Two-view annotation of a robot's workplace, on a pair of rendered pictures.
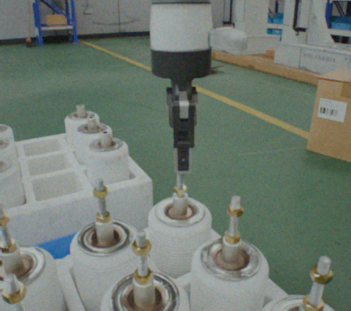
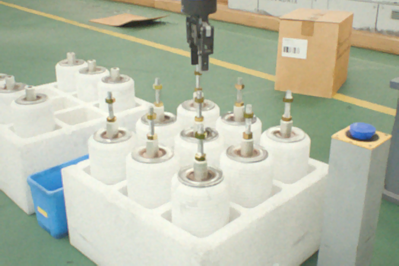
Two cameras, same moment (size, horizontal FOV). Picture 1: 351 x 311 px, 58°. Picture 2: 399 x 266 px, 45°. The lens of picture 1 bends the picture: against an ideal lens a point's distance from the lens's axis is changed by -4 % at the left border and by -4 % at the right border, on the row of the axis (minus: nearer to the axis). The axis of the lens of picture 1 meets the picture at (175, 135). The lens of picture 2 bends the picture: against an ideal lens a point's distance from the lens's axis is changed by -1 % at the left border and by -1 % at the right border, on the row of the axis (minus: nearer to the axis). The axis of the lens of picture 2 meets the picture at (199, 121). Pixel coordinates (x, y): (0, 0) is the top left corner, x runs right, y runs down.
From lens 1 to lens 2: 0.63 m
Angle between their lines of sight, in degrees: 13
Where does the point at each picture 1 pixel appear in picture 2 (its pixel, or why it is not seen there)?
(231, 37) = not seen: outside the picture
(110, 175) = (123, 103)
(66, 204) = (96, 124)
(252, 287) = (254, 127)
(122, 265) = (175, 130)
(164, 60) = (193, 4)
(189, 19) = not seen: outside the picture
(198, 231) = (214, 113)
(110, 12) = not seen: outside the picture
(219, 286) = (236, 128)
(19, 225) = (62, 143)
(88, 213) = not seen: hidden behind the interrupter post
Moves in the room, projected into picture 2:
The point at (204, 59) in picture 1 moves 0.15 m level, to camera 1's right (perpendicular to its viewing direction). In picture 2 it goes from (214, 2) to (282, 0)
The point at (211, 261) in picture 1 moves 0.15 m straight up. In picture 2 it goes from (228, 120) to (230, 48)
